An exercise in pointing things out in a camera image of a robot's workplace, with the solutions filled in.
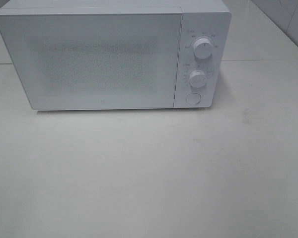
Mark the white microwave oven body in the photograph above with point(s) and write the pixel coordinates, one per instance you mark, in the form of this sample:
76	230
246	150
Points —
209	18

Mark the white timer knob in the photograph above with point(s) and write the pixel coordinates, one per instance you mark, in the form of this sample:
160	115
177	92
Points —
197	78

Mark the round white door button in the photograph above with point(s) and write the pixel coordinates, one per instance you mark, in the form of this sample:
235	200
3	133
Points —
193	99

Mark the white microwave door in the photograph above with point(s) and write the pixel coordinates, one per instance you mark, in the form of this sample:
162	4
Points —
87	62

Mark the upper white control knob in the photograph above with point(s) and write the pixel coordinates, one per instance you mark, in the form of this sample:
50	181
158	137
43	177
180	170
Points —
203	47

